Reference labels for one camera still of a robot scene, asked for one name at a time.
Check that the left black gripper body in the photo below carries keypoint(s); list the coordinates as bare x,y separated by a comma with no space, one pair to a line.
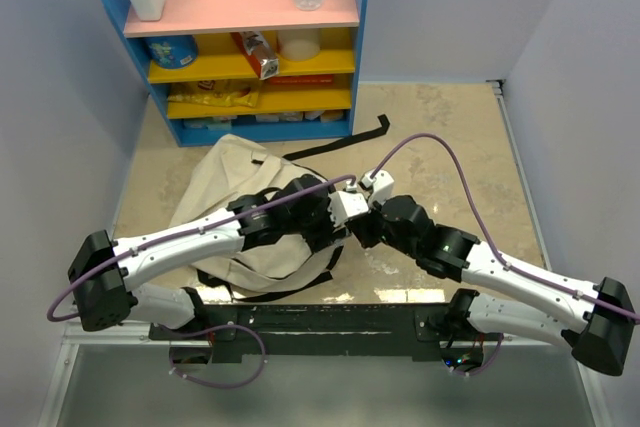
314,229

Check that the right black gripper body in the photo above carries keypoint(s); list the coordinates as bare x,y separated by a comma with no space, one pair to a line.
373,229

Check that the beige canvas backpack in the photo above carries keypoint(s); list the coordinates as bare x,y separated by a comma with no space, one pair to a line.
237,167

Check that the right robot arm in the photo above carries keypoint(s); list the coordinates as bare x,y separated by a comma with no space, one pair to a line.
595,321

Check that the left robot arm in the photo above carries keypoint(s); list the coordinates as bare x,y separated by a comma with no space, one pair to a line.
110,279

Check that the yellow chips bag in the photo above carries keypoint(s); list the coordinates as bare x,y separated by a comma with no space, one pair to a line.
217,93

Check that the white packets bottom shelf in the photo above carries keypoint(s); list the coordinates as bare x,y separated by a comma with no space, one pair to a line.
227,122

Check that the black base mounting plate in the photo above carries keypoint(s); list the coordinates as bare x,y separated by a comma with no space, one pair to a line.
230,344

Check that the red silver snack packet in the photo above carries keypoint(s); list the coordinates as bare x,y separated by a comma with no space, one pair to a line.
258,52

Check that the white cylindrical container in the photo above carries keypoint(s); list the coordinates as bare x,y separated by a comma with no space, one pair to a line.
299,44

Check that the blue shelf unit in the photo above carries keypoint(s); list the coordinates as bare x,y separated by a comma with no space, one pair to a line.
211,22

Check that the blue snack cup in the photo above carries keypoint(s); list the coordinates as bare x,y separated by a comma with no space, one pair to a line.
172,52

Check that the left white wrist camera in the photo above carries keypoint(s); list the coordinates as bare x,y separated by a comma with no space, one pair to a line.
346,206

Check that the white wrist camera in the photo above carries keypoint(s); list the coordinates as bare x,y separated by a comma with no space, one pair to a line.
378,187
346,206

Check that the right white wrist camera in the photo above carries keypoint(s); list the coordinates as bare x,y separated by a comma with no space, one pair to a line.
378,187

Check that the aluminium frame rail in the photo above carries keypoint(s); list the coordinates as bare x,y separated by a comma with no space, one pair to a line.
467,316

